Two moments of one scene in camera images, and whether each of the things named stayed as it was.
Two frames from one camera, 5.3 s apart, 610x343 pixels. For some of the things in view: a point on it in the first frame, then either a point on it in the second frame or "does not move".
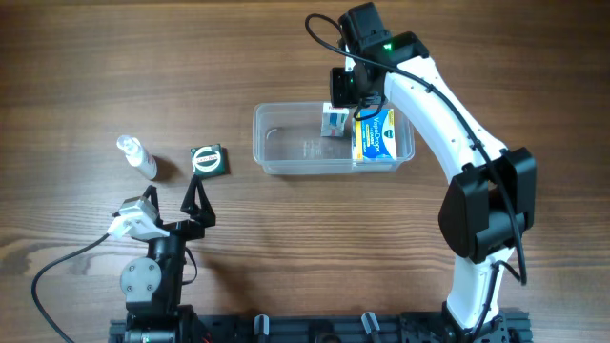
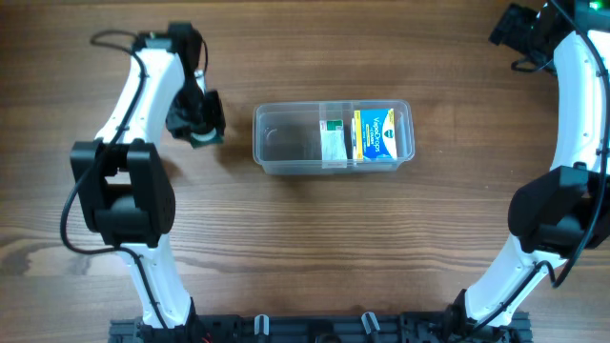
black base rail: (513, 327) does not move
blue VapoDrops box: (376, 136) does not move
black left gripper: (178, 228) to (192, 120)
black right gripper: (364, 101) to (505, 28)
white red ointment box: (334, 120) to (333, 141)
